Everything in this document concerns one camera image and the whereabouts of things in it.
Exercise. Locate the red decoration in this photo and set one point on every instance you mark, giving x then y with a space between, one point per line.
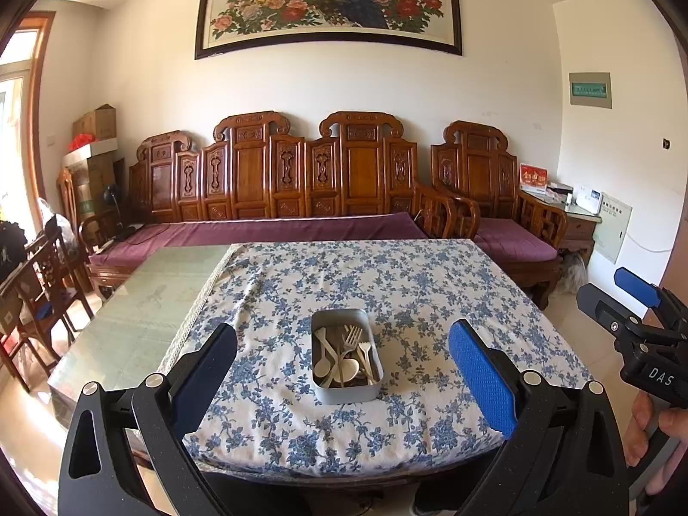
81 142

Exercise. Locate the white plastic fork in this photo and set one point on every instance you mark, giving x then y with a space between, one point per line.
364 350

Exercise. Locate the cream plastic spoon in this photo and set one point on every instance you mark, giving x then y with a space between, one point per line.
322 337

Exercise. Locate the clear plastic bag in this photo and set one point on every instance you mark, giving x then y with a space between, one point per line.
54 223

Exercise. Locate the wooden door frame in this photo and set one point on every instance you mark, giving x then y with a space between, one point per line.
38 102

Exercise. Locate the brown cardboard box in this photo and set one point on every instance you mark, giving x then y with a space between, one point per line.
97 122

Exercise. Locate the grey fluffy object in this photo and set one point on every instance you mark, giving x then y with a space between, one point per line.
573 274

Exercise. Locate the red desk calendar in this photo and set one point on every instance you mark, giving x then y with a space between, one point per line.
533 176

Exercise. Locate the stack of cardboard boxes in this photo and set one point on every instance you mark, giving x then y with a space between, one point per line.
99 188

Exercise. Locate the brown wooden chopstick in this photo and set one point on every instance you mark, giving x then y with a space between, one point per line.
368 373

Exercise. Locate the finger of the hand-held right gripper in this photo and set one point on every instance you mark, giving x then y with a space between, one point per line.
637 286
596 303

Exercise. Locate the white cardboard box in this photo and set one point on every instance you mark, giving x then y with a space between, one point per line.
91 155

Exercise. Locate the black bag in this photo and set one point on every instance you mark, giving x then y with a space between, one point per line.
12 252

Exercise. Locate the grey metal tin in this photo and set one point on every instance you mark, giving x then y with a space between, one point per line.
344 393

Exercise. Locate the carved wooden sofa bench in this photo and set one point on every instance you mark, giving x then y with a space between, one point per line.
252 172

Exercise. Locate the framed peacock flower painting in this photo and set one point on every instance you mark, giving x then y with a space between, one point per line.
328 5

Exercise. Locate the grey wall electrical box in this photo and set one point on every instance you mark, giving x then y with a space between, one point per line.
590 90

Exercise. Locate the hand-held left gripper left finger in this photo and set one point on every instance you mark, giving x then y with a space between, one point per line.
207 371

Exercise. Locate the carved wooden armchair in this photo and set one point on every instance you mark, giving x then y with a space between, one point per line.
484 169

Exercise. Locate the wooden side table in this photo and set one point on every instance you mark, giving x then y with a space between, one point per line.
580 228

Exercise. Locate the white metal panel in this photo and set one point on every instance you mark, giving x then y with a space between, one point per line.
611 228

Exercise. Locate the black desk lamp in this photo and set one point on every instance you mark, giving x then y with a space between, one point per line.
114 207

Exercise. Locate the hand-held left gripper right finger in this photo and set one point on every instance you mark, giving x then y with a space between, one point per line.
481 376

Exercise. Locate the metal fork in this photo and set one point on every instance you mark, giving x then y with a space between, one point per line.
352 336

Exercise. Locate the person's right hand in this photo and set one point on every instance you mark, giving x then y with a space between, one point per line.
639 435

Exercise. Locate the blue floral tablecloth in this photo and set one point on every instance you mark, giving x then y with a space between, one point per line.
269 306

